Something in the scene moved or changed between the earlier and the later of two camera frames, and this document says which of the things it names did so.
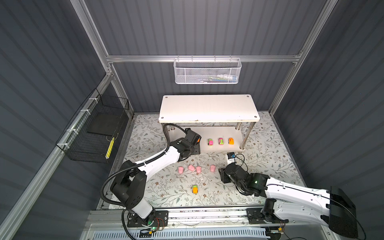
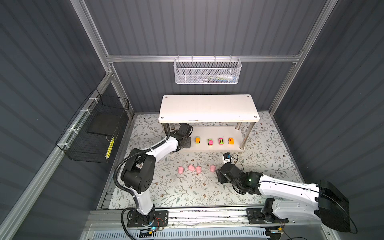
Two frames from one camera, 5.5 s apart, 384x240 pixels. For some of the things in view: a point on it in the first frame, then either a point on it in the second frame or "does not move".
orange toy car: [231, 141] does not move
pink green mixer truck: [210, 142] does not move
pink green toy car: [221, 141] does not move
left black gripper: [197, 149] to [187, 145]
